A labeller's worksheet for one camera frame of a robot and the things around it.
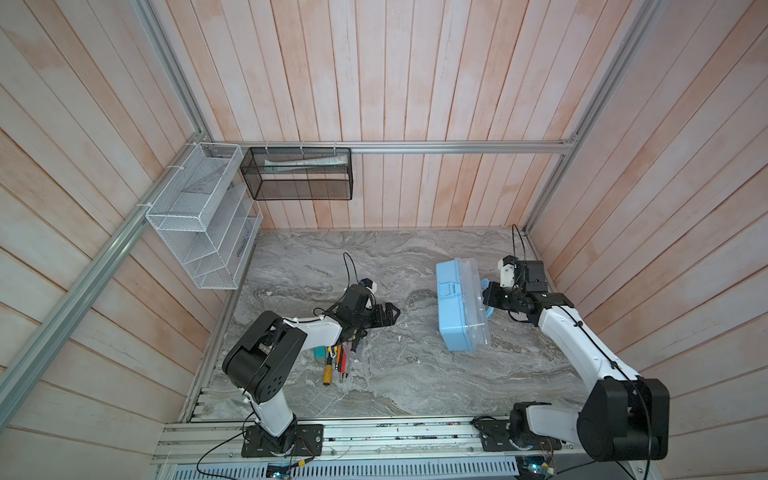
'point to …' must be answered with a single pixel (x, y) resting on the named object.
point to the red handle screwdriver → (345, 348)
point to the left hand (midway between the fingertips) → (390, 318)
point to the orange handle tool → (339, 357)
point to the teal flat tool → (320, 354)
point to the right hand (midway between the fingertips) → (484, 290)
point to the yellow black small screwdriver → (353, 349)
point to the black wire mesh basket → (299, 173)
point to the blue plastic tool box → (463, 311)
